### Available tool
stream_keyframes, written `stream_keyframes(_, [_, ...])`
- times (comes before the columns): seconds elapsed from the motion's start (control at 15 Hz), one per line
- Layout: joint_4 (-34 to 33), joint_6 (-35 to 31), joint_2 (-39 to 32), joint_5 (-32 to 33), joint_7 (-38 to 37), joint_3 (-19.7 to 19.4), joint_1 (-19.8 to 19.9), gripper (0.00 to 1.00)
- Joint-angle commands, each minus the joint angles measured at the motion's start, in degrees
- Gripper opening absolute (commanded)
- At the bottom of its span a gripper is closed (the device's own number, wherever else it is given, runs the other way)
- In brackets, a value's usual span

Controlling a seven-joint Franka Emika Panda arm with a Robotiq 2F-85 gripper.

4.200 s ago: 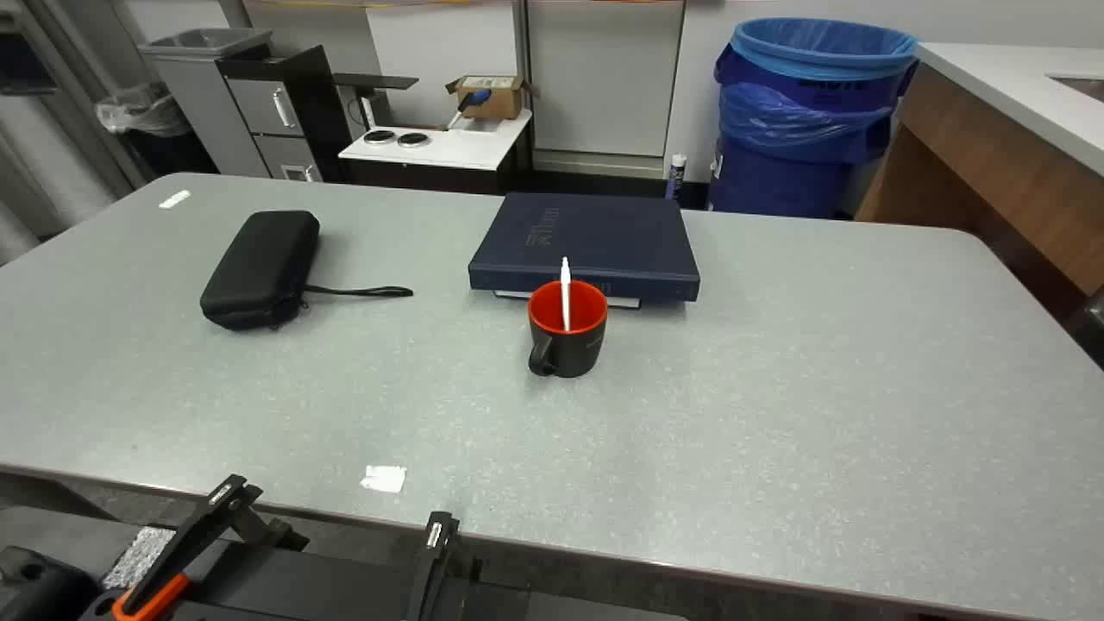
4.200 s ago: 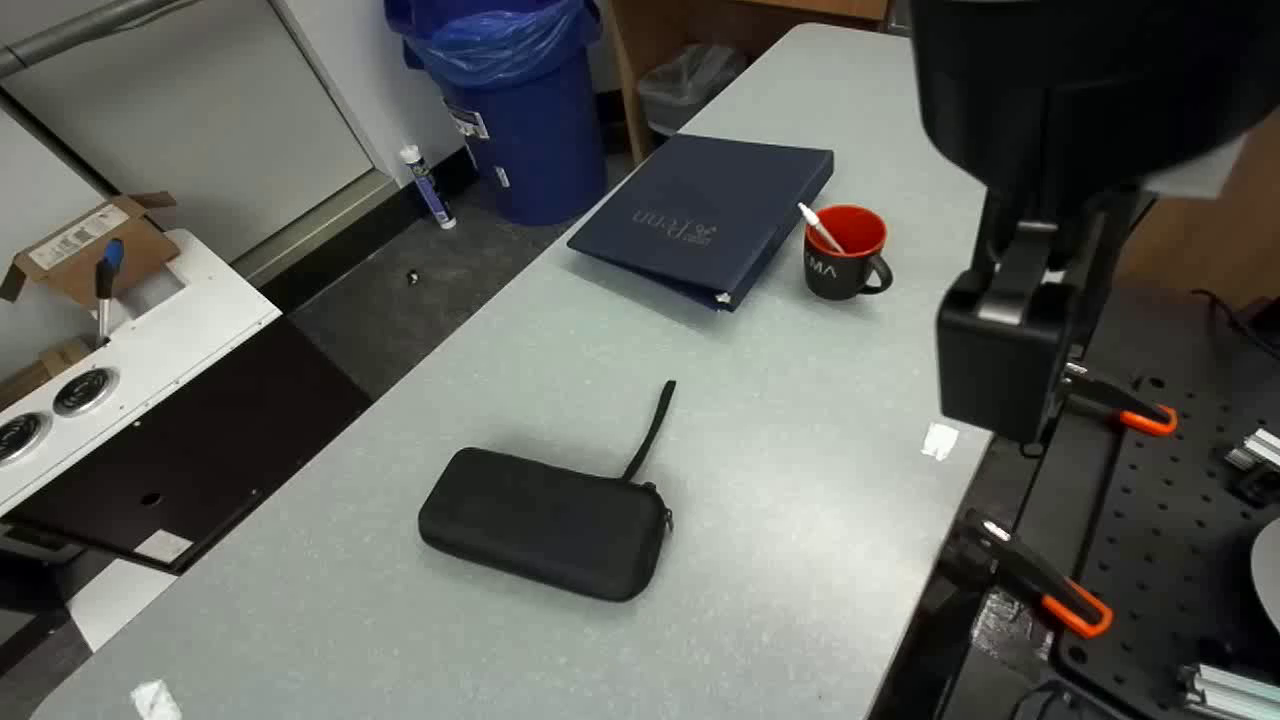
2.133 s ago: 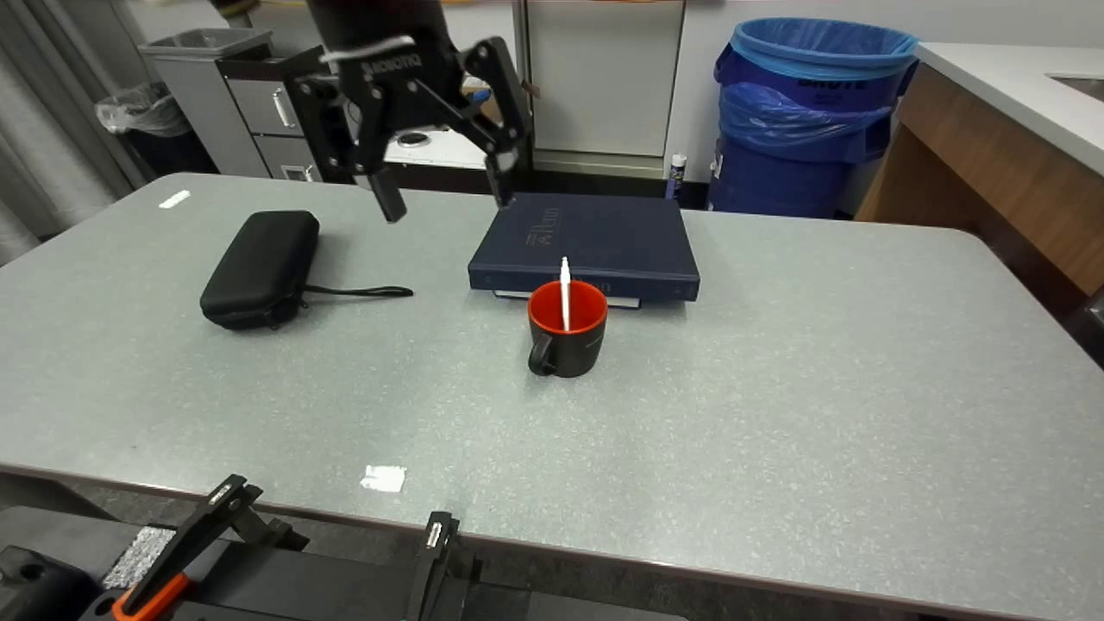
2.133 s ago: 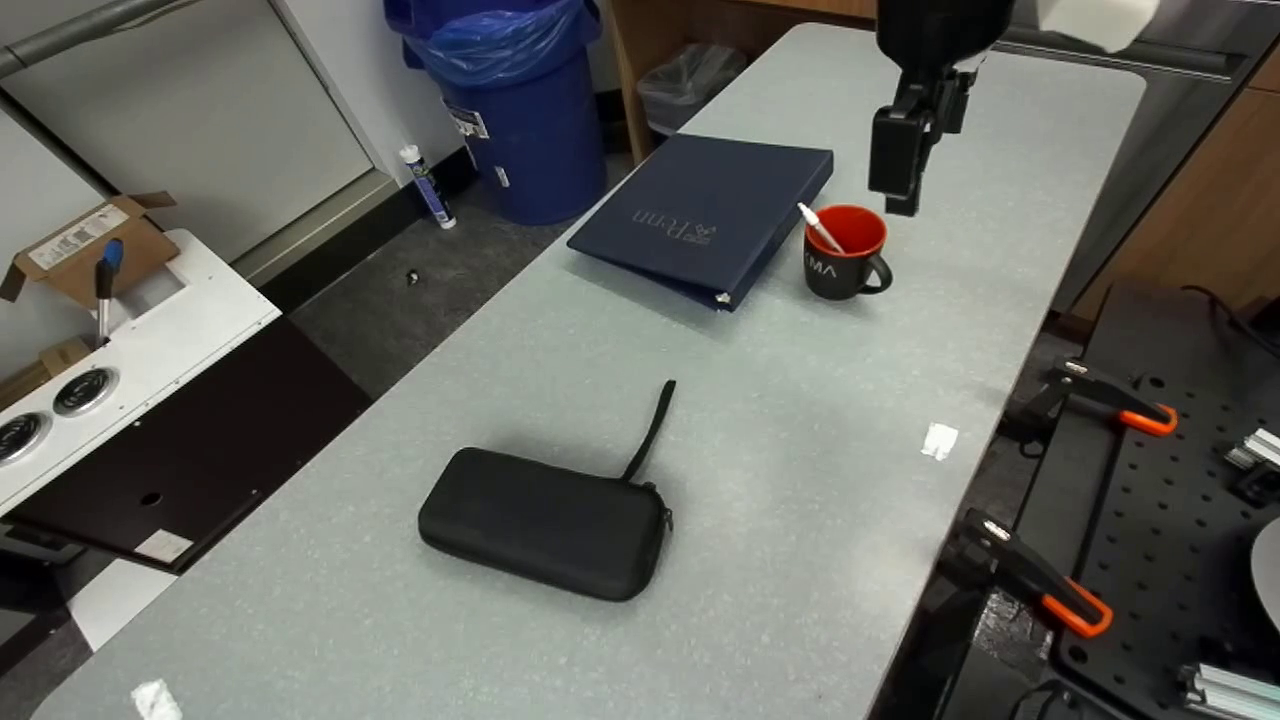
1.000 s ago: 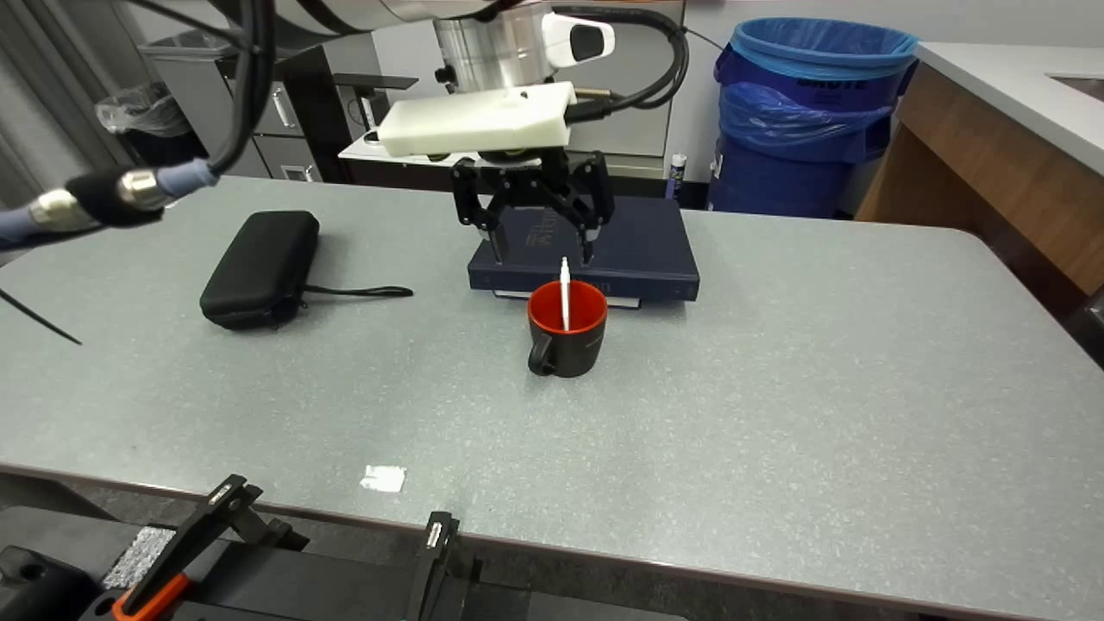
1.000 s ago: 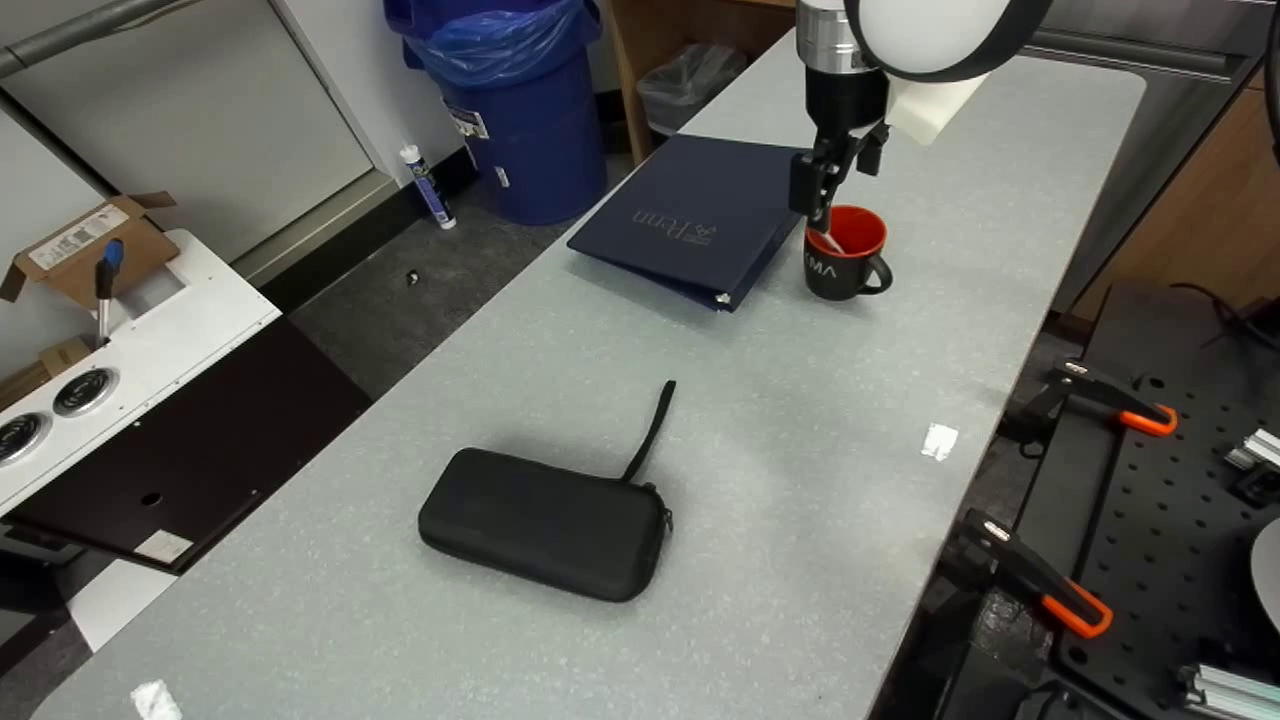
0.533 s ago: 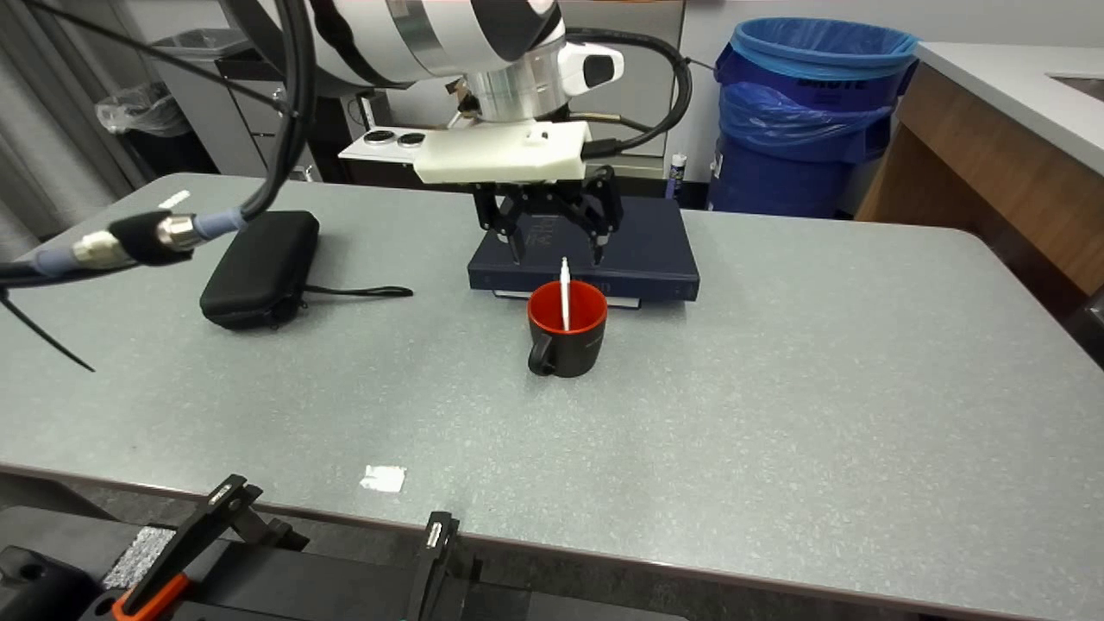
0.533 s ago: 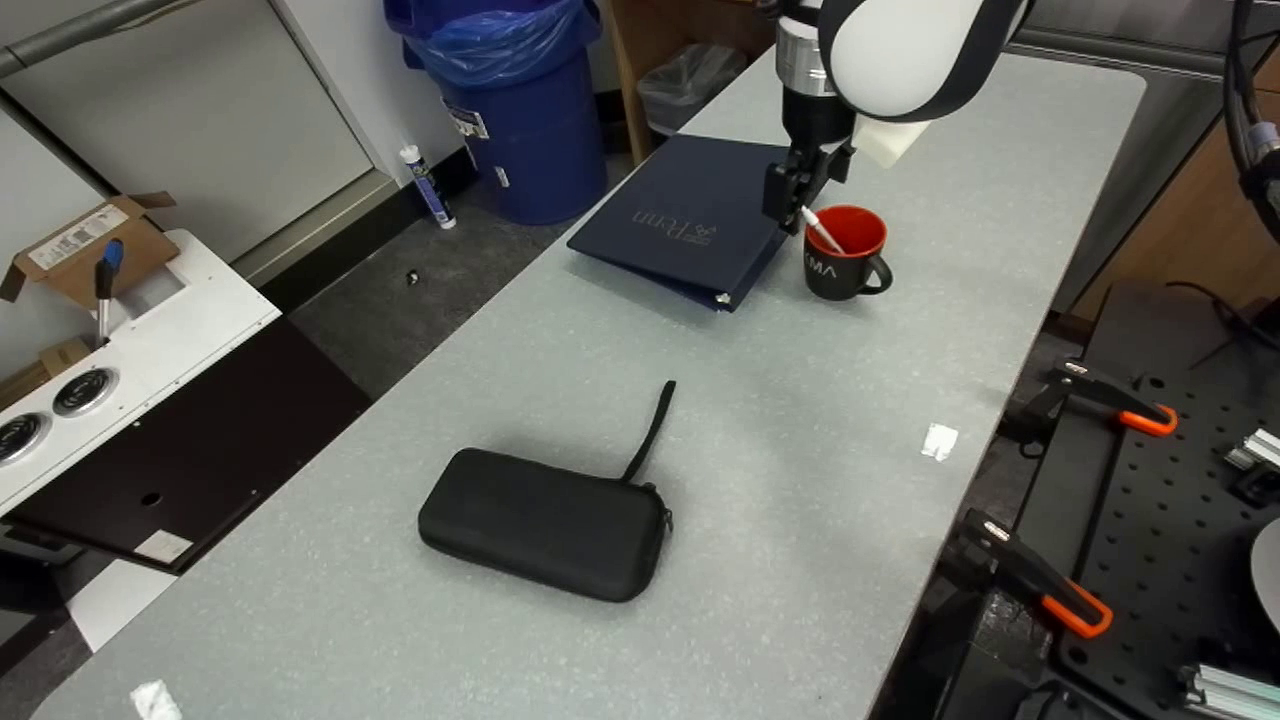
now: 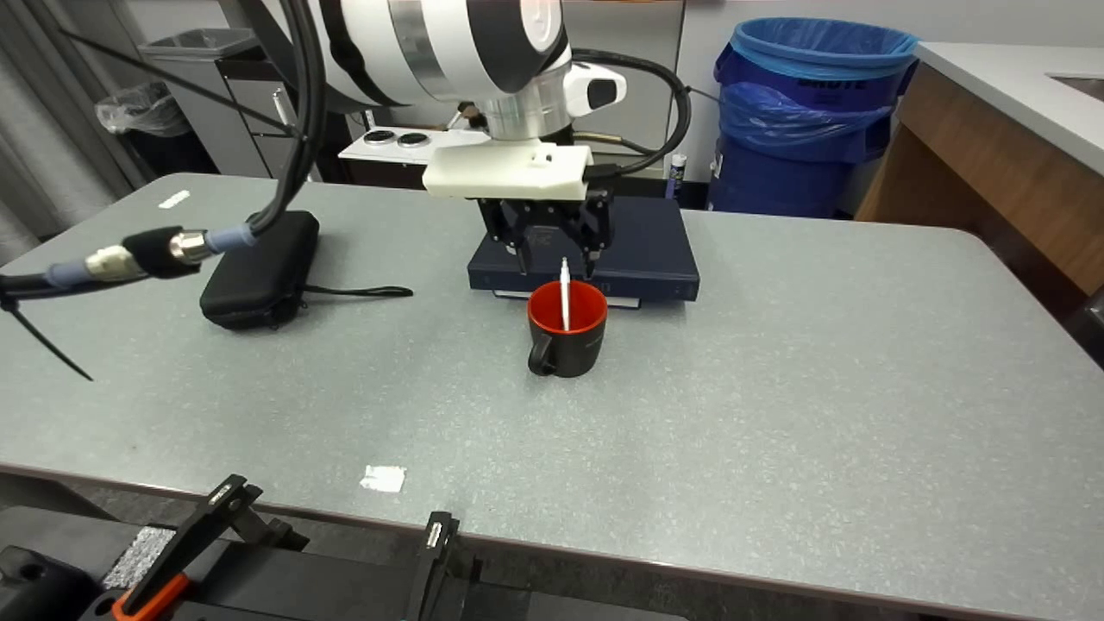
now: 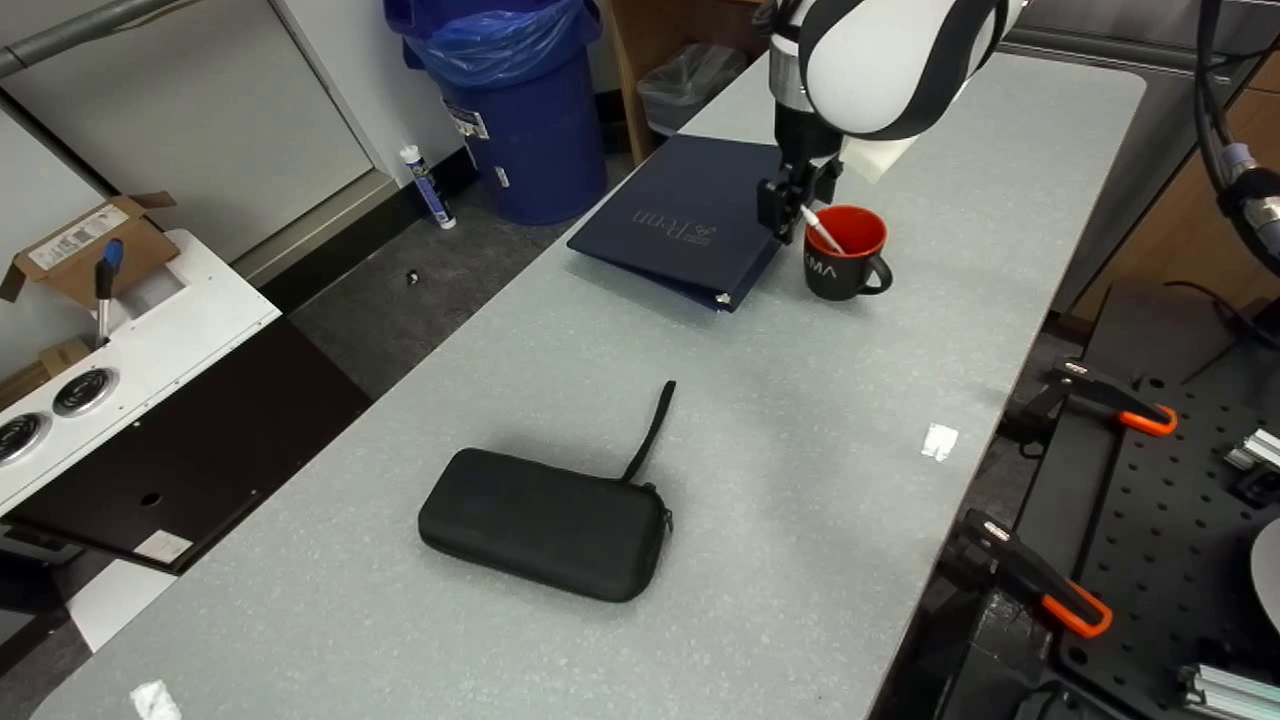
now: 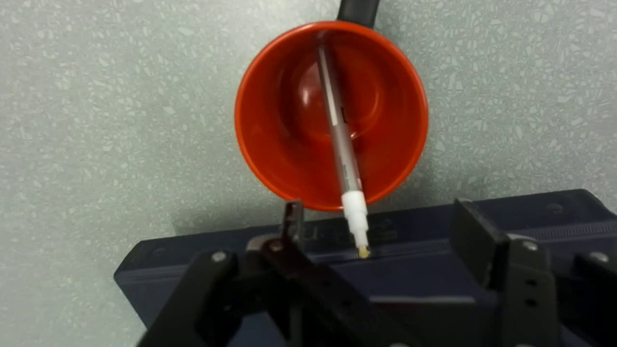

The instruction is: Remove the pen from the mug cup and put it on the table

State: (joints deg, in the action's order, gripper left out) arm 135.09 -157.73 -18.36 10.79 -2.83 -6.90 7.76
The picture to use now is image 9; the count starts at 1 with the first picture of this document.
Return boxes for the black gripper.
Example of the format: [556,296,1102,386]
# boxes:
[474,188,614,286]

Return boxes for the white pen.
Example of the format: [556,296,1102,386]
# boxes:
[556,252,575,333]

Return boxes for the red and black mug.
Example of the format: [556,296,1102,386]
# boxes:
[524,277,611,380]

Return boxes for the navy blue flat box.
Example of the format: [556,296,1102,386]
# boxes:
[464,188,705,308]

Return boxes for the small white side table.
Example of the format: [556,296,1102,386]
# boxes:
[335,119,492,164]

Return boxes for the blue trash bin with liner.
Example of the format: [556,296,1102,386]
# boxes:
[706,13,922,219]

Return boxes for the white square tape patch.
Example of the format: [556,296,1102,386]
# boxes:
[360,462,410,497]

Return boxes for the black table clamp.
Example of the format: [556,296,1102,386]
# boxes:
[410,505,478,621]

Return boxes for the grey filing cabinet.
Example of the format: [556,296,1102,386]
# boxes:
[139,26,349,186]

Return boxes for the bin with clear plastic bag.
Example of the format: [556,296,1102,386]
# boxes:
[94,79,221,181]

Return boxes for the wooden counter with white top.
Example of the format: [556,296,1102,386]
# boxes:
[857,42,1104,332]

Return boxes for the black and orange clamp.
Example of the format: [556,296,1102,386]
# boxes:
[77,473,312,621]

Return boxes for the white wrist mount plate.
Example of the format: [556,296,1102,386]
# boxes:
[420,139,597,198]

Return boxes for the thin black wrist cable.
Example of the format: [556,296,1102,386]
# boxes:
[570,44,697,186]

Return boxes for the black zip case with strap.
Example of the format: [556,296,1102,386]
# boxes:
[195,206,416,333]

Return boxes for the thick black cable with connector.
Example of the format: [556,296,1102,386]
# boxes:
[0,0,332,304]

